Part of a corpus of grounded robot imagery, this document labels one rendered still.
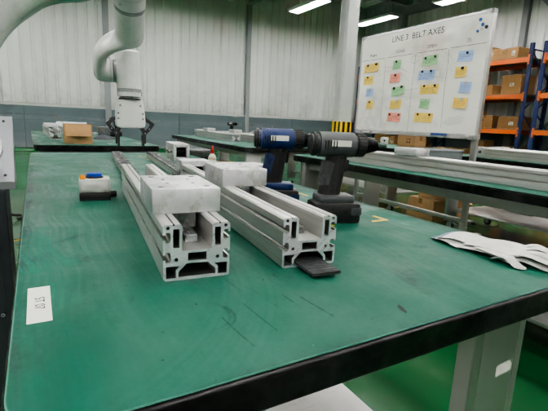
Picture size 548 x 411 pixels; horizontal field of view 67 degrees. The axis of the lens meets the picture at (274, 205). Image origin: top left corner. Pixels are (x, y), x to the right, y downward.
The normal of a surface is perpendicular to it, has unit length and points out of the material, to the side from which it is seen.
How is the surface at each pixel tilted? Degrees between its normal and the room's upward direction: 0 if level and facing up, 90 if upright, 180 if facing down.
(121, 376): 0
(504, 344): 90
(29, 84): 90
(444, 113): 90
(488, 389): 90
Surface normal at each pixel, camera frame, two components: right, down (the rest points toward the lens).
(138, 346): 0.04, -0.98
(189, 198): 0.40, 0.20
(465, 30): -0.87, 0.06
